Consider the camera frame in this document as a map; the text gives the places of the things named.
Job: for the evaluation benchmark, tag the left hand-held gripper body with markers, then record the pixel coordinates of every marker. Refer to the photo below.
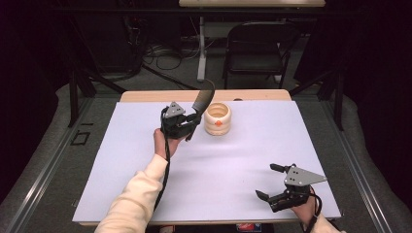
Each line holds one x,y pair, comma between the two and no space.
175,124

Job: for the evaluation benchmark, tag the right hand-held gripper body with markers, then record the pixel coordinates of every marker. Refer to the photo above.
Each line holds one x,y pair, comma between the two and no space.
294,191

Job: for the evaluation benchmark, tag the cream ringed duck holder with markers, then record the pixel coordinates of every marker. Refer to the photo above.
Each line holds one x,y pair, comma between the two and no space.
217,121

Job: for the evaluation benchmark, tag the person's right hand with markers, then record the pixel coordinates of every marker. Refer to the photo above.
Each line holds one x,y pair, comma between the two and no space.
302,213

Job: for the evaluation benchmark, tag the red and white label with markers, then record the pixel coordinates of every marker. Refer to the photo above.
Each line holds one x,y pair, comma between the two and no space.
248,227

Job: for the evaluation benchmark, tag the wooden table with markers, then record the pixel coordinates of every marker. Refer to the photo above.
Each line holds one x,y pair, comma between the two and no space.
145,96

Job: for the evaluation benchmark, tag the white table sheet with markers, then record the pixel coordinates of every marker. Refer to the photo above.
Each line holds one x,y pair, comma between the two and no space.
210,174

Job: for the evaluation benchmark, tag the white-legged background table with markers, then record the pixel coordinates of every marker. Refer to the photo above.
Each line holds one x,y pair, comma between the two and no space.
201,48

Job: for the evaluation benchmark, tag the black folding chair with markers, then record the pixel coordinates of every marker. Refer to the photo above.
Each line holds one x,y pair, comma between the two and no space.
256,58

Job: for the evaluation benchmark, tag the black metal stand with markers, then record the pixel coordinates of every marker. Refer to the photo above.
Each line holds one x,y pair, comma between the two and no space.
338,97
74,97

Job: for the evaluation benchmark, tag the metal floor rail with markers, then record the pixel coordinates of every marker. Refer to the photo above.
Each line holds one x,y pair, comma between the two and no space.
42,174
356,174

